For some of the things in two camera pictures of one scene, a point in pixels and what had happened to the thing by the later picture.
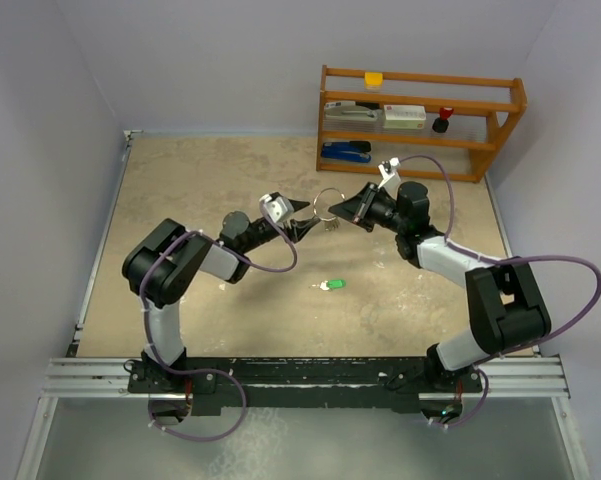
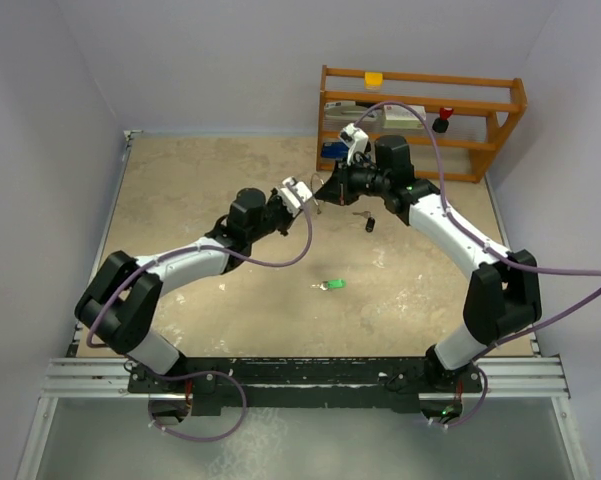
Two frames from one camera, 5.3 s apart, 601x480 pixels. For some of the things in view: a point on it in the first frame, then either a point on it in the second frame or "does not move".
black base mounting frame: (304, 385) does not move
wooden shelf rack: (433, 126) does not move
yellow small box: (373, 80) does not move
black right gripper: (357, 208) to (338, 188)
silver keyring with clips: (330, 223) to (311, 190)
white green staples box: (400, 116) does not move
